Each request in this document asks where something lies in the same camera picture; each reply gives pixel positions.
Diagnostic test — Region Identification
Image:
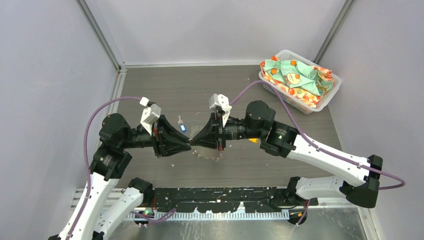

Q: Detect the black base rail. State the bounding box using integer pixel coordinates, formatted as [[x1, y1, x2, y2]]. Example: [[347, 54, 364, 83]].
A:
[[142, 186, 307, 214]]

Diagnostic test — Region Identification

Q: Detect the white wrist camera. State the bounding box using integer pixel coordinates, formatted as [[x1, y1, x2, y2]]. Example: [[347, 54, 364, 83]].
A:
[[140, 103, 162, 136], [208, 93, 232, 127]]

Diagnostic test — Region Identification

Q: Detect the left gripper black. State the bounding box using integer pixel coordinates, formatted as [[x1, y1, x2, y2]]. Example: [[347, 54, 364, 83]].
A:
[[122, 113, 192, 156]]

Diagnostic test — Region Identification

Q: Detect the blue capped key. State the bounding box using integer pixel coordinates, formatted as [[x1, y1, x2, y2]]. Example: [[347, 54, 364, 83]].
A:
[[177, 115, 187, 133]]

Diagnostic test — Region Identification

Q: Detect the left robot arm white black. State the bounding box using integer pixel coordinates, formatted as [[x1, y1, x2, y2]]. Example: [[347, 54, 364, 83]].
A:
[[50, 113, 191, 240]]

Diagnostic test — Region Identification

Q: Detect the colourful printed cloth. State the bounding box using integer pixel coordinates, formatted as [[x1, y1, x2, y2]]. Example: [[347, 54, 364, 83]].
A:
[[260, 56, 334, 108]]

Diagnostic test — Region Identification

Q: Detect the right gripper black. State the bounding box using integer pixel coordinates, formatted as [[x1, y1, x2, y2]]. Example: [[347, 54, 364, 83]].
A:
[[189, 111, 264, 152]]

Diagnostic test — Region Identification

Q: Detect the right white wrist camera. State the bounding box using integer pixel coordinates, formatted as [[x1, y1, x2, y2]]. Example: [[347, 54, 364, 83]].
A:
[[208, 93, 232, 127]]

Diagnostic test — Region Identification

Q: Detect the white plastic basket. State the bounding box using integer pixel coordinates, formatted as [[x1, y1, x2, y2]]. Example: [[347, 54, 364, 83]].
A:
[[258, 49, 342, 114]]

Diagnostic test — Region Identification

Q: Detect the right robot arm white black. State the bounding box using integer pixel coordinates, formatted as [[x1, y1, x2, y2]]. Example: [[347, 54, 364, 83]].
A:
[[190, 100, 383, 209]]

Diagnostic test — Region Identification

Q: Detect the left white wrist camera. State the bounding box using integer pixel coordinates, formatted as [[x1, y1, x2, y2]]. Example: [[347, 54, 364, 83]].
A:
[[140, 103, 162, 136]]

